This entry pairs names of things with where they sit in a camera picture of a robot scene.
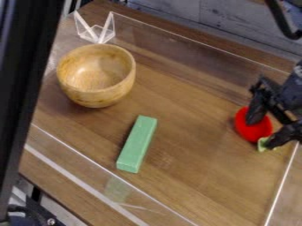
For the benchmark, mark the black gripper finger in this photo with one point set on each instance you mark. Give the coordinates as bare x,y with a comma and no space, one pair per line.
257,108
288,133

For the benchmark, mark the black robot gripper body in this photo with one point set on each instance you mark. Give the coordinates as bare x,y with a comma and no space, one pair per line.
285,96

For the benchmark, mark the red plush strawberry toy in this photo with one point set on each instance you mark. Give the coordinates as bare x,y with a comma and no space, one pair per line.
255,133

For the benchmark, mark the dark robot arm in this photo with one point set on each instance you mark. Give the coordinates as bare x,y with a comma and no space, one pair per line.
287,12

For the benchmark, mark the green rectangular block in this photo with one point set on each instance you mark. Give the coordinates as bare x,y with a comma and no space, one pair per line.
137,144

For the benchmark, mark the wooden bowl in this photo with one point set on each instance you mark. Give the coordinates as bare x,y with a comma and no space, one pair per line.
97,74

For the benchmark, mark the clear acrylic corner bracket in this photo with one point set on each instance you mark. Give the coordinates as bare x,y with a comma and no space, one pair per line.
97,34

